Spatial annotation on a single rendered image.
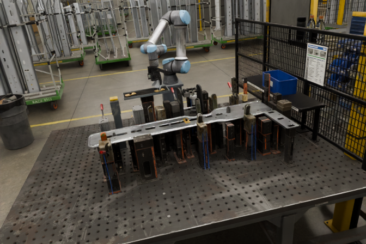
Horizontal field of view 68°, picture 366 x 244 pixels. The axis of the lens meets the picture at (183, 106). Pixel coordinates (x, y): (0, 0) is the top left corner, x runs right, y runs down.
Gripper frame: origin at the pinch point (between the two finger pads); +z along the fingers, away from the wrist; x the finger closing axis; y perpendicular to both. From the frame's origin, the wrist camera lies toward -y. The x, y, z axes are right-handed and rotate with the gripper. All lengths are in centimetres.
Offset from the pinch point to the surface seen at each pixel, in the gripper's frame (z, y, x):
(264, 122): 20, -42, 73
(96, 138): 17, 61, 13
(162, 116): 15.4, 10.5, 18.4
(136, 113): 8.9, 27.9, 12.6
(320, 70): -9, -92, 82
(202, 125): 13, 1, 56
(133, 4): -41, -383, -858
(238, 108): 18, -43, 46
